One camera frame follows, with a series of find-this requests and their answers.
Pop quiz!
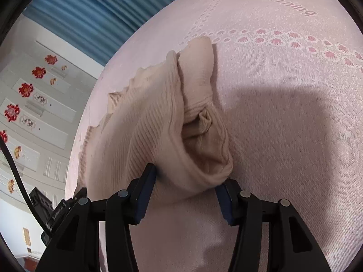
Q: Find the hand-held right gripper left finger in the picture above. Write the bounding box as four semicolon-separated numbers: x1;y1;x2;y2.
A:
42;163;158;272

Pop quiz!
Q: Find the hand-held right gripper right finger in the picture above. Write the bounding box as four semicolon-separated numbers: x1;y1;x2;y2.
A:
214;179;332;272

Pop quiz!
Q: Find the beige knit sweater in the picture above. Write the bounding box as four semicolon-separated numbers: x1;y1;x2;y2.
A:
78;35;241;272

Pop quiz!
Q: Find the white wardrobe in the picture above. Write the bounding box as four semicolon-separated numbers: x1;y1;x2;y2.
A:
0;14;106;204

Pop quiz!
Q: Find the pink patterned bed sheet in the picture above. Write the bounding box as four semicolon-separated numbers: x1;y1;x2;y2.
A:
65;0;363;272

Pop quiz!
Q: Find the blue curtain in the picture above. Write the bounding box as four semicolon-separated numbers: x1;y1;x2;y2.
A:
22;0;214;66

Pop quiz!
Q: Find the black cable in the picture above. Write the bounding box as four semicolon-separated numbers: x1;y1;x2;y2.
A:
0;138;53;234

